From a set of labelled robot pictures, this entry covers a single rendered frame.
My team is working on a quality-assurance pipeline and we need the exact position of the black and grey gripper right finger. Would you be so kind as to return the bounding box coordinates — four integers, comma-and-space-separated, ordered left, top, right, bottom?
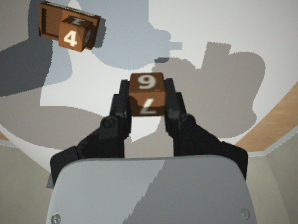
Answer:
164, 78, 248, 180

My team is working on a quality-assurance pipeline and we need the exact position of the brown wooden digit cube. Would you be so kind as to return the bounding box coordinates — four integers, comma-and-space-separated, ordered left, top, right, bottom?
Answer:
58, 15, 93, 52
128, 72, 166, 117

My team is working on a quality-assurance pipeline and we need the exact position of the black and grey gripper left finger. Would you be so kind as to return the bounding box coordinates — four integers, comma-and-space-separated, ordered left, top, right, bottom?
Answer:
50, 79, 132, 186

